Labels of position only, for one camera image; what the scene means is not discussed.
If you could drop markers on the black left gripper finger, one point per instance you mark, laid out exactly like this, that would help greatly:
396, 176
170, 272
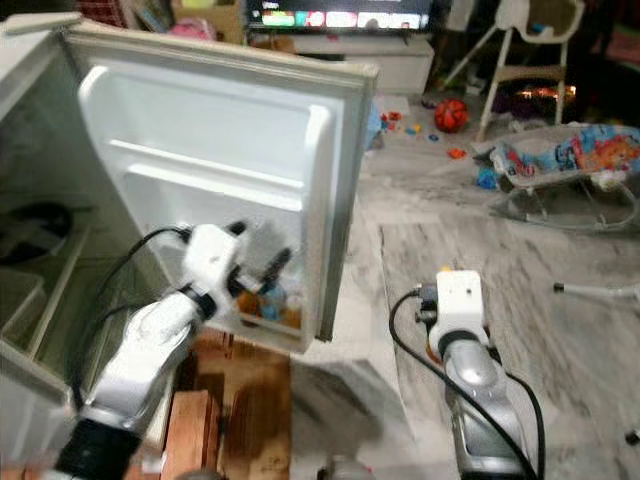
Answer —
277, 268

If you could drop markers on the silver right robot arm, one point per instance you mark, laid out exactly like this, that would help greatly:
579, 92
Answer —
475, 390

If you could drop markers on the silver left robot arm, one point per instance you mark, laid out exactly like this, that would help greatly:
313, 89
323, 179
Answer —
150, 350

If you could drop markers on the wooden fridge stand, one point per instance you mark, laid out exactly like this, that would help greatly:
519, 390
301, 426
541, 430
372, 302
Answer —
250, 420

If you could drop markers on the white fridge door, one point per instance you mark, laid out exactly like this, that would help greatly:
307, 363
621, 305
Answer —
210, 120

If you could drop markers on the black item inside fridge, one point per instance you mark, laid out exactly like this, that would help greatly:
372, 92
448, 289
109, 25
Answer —
35, 225

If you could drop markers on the white mini fridge body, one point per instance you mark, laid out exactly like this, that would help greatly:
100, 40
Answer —
25, 65

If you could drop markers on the small yellow orange item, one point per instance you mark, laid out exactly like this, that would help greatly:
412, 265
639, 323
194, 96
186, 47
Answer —
442, 271

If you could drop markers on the blue labelled bottle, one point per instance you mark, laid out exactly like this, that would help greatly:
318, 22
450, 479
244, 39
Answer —
268, 305

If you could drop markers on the orange drink bottle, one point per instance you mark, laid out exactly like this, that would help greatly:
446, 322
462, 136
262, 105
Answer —
293, 316

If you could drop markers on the small blue toy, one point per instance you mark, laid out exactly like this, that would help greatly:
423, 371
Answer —
487, 178

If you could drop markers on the small orange toy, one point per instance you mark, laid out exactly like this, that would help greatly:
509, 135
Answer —
457, 153

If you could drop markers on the white tube with black tip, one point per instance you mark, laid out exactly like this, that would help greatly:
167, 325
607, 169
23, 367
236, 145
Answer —
595, 290

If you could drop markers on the red toy ball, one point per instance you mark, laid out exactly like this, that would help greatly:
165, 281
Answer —
450, 114

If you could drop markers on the colourful baby bouncer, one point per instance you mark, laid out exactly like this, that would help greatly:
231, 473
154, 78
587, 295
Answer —
570, 155

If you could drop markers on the white television cabinet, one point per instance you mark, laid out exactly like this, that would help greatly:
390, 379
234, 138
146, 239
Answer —
370, 60

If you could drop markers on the white baby high chair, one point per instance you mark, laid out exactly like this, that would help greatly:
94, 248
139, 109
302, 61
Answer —
525, 40

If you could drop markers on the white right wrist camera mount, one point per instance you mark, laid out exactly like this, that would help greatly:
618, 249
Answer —
460, 295

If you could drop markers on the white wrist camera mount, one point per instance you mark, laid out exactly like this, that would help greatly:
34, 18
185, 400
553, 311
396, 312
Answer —
460, 295
210, 260

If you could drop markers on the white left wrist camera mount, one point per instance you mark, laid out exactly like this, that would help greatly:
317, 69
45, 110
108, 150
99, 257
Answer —
210, 260

